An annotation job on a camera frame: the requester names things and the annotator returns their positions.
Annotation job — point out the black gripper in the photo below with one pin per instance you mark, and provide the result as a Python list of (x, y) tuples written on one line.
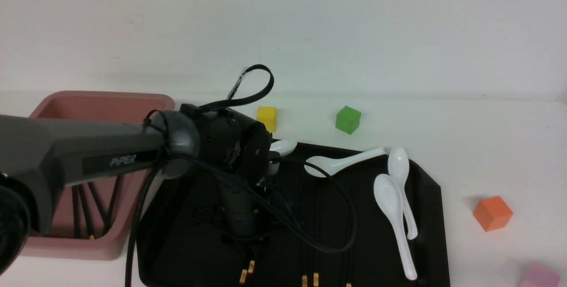
[(238, 145)]

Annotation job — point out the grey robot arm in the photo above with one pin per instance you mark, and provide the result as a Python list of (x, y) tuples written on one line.
[(42, 157)]

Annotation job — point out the yellow cube block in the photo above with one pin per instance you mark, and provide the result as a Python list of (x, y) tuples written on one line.
[(268, 117)]

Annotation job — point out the white ceramic spoon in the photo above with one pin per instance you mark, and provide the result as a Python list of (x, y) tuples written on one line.
[(388, 198), (398, 169), (283, 147), (333, 166)]

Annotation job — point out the black gold-tipped chopstick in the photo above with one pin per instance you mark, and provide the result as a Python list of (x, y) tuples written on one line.
[(244, 270), (303, 264), (316, 256), (344, 282), (251, 259)]

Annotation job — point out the black plastic tray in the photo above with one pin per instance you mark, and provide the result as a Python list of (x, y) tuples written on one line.
[(181, 240)]

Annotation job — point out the green cube block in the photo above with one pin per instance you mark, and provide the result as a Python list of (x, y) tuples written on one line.
[(347, 120)]

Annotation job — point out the black chopstick in bin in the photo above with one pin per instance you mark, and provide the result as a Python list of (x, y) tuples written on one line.
[(86, 212), (111, 207), (75, 209)]

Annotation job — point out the pink plastic bin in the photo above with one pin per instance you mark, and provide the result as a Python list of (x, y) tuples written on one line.
[(94, 106)]

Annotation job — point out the orange cube block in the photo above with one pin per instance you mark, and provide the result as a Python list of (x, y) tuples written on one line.
[(492, 213)]

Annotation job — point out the pink cube block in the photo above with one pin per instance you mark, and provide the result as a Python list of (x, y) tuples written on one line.
[(539, 275)]

